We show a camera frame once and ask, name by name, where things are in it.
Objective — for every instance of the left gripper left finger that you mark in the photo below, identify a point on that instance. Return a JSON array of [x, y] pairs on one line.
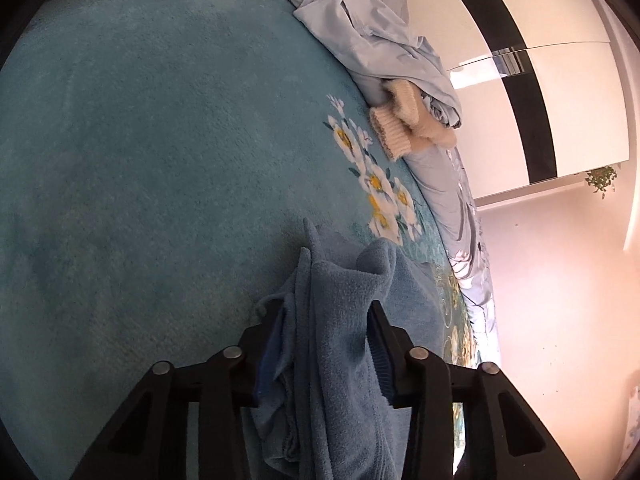
[[147, 437]]

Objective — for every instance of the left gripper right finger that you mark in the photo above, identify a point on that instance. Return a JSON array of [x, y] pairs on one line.
[[465, 424]]

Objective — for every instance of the blue fleece garment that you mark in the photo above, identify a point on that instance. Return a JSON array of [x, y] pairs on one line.
[[323, 415]]

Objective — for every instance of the floral light blue duvet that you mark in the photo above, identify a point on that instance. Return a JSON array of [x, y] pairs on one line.
[[443, 183]]

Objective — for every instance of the hanging green plant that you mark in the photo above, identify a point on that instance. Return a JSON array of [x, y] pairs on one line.
[[602, 180]]

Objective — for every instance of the teal floral bed blanket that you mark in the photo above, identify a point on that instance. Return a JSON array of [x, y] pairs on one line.
[[159, 159]]

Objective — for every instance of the beige fuzzy sweater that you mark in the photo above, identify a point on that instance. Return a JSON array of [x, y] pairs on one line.
[[404, 125]]

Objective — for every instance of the white black wardrobe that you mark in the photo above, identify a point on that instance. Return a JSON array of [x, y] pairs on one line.
[[538, 84]]

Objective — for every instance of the light blue shirt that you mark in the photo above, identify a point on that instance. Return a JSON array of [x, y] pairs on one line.
[[371, 40]]

